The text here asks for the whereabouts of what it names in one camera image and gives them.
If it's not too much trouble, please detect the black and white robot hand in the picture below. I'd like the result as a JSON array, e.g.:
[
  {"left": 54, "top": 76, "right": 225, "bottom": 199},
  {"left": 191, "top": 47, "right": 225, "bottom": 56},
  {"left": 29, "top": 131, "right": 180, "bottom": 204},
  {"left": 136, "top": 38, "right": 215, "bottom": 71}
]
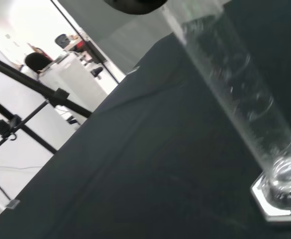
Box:
[{"left": 102, "top": 0, "right": 169, "bottom": 15}]

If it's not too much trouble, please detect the black upright pole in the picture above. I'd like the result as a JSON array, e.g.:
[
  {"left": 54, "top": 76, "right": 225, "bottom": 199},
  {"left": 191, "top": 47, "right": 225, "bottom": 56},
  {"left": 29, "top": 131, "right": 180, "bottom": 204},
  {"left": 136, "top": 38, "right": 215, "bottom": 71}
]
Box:
[{"left": 51, "top": 0, "right": 120, "bottom": 85}]

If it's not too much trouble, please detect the black office chair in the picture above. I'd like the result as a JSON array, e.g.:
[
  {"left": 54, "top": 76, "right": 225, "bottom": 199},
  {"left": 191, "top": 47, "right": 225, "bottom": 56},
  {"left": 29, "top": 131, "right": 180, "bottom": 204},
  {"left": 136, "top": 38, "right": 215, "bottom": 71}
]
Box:
[{"left": 54, "top": 33, "right": 73, "bottom": 48}]

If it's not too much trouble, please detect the white cabinet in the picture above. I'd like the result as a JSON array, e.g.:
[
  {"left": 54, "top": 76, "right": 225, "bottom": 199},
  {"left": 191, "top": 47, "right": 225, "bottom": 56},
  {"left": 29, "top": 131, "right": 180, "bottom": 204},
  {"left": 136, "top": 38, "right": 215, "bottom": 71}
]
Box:
[{"left": 39, "top": 52, "right": 108, "bottom": 110}]

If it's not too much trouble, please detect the person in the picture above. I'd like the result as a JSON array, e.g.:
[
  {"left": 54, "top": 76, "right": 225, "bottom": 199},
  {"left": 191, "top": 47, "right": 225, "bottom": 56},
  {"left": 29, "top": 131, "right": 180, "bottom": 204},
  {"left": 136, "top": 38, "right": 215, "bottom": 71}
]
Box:
[{"left": 18, "top": 51, "right": 54, "bottom": 81}]

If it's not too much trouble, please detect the black tripod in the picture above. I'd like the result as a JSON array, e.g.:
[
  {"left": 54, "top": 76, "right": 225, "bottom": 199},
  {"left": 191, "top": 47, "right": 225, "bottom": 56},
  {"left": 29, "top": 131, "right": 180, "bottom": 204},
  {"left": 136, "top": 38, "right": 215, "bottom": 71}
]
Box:
[{"left": 0, "top": 49, "right": 94, "bottom": 159}]

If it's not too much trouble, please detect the black cloth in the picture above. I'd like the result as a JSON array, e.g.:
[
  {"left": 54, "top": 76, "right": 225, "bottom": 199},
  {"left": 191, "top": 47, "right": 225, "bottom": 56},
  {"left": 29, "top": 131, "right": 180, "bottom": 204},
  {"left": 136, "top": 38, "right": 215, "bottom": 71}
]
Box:
[{"left": 0, "top": 0, "right": 291, "bottom": 239}]

